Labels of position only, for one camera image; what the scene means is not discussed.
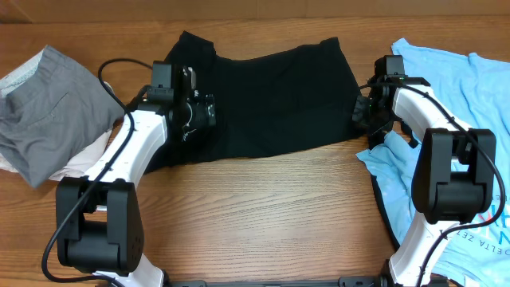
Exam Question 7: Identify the black t-shirt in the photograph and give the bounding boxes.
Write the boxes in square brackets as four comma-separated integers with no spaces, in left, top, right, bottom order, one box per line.
[146,32,363,172]

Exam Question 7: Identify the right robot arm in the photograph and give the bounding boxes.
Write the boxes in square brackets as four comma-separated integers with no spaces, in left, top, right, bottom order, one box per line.
[338,55,504,286]

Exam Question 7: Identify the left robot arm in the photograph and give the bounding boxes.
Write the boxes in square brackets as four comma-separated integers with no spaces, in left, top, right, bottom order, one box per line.
[41,61,216,287]

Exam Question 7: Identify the light blue printed t-shirt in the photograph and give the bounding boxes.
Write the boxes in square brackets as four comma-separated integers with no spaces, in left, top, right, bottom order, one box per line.
[357,38,509,286]

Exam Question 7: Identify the white folded garment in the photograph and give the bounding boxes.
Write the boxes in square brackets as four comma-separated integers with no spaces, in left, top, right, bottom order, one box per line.
[0,50,115,183]

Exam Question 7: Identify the grey folded shorts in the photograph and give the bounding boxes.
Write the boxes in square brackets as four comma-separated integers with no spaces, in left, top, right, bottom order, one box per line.
[0,45,127,190]

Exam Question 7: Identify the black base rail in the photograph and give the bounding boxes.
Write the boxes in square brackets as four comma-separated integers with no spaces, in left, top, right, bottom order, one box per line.
[163,275,394,287]

